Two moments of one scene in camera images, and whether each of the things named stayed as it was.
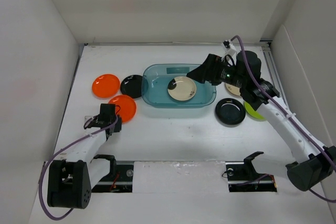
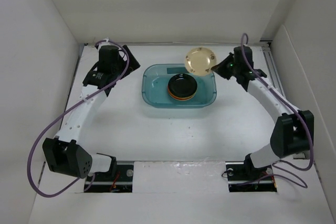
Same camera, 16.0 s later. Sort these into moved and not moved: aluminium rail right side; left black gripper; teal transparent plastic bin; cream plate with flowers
Moved: left black gripper; cream plate with flowers
Not moved: teal transparent plastic bin; aluminium rail right side
